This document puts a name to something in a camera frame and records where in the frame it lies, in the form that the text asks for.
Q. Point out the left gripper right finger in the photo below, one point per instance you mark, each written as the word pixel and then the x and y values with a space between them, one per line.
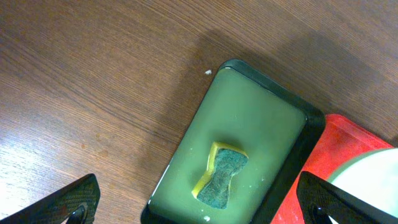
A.
pixel 322 202

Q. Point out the dark green tray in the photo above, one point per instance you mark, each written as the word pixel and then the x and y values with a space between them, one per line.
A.
pixel 245 109

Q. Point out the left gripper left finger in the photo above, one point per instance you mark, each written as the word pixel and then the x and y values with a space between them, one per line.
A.
pixel 75 203

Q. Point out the yellow green scrub sponge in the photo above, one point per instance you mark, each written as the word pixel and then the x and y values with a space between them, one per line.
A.
pixel 224 162

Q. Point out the mint green plate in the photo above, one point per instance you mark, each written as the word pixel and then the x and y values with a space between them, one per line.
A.
pixel 372 178

